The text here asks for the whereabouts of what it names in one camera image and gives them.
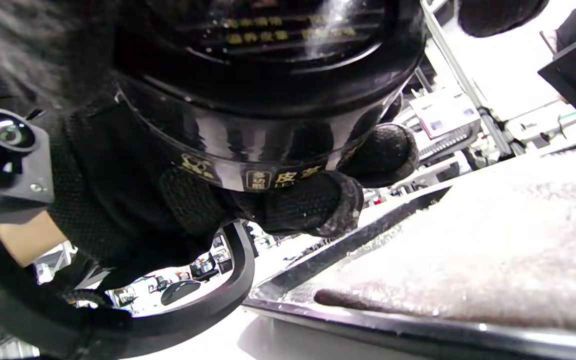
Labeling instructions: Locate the person's right hand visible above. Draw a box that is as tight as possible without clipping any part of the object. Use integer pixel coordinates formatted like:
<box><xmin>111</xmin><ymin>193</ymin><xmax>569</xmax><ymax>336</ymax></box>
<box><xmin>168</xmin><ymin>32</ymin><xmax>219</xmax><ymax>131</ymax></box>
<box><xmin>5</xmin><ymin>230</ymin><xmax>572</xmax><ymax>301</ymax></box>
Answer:
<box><xmin>0</xmin><ymin>0</ymin><xmax>550</xmax><ymax>110</ymax></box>

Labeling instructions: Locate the person's left hand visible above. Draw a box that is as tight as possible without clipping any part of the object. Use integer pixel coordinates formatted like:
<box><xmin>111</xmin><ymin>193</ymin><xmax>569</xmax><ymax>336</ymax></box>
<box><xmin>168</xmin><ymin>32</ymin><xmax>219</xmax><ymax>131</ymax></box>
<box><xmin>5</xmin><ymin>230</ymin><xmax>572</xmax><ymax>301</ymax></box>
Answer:
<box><xmin>48</xmin><ymin>95</ymin><xmax>422</xmax><ymax>292</ymax></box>

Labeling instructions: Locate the black leather care cream jar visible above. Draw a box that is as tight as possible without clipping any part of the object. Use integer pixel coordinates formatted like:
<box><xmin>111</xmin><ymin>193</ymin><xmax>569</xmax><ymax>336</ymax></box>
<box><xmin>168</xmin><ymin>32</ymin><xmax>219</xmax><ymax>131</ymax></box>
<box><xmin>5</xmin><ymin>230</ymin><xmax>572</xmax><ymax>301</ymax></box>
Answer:
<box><xmin>115</xmin><ymin>75</ymin><xmax>405</xmax><ymax>194</ymax></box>

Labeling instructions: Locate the black round jar lid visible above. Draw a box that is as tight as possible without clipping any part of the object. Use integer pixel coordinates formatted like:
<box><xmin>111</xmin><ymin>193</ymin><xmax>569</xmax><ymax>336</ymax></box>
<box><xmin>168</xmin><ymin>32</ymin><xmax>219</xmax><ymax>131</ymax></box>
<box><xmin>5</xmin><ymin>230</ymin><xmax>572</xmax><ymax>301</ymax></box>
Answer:
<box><xmin>112</xmin><ymin>0</ymin><xmax>430</xmax><ymax>122</ymax></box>

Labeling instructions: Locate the black plastic tray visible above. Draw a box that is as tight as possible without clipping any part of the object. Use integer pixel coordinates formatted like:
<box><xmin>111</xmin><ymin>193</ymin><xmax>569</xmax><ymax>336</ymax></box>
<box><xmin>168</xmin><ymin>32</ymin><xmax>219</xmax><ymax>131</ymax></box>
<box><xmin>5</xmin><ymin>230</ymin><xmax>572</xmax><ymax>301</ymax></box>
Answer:
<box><xmin>240</xmin><ymin>132</ymin><xmax>576</xmax><ymax>360</ymax></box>

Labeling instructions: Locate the brown leather bag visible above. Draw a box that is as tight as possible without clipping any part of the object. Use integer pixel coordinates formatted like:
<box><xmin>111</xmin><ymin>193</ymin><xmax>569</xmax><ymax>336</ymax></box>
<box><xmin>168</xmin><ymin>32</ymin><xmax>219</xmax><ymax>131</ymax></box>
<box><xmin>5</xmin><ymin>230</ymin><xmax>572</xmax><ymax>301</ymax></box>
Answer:
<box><xmin>288</xmin><ymin>142</ymin><xmax>576</xmax><ymax>335</ymax></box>

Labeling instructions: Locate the person's left forearm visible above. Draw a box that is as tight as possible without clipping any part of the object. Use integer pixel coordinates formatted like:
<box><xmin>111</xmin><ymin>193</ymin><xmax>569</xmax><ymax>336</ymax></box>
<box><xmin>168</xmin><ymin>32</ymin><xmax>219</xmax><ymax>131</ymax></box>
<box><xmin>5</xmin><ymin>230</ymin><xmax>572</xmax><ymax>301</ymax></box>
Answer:
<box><xmin>0</xmin><ymin>209</ymin><xmax>70</xmax><ymax>269</ymax></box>

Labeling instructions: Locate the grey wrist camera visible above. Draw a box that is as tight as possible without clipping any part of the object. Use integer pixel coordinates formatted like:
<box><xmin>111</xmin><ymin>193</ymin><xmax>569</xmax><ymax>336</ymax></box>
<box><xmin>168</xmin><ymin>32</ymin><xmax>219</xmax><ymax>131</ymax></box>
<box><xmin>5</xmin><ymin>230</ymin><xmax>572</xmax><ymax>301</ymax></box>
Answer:
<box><xmin>0</xmin><ymin>97</ymin><xmax>57</xmax><ymax>207</ymax></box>

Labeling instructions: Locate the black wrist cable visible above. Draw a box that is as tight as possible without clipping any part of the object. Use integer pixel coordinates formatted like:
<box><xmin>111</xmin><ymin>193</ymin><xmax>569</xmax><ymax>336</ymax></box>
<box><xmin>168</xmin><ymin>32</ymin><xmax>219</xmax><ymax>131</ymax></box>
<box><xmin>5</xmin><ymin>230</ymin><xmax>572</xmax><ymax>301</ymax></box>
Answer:
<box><xmin>0</xmin><ymin>222</ymin><xmax>257</xmax><ymax>360</ymax></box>

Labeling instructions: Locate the aluminium frame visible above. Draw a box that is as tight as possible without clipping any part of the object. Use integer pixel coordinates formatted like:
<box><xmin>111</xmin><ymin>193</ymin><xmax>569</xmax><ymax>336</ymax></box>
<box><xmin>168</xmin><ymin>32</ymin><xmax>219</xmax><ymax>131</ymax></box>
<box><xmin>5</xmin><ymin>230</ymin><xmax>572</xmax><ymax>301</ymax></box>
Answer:
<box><xmin>420</xmin><ymin>0</ymin><xmax>525</xmax><ymax>160</ymax></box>

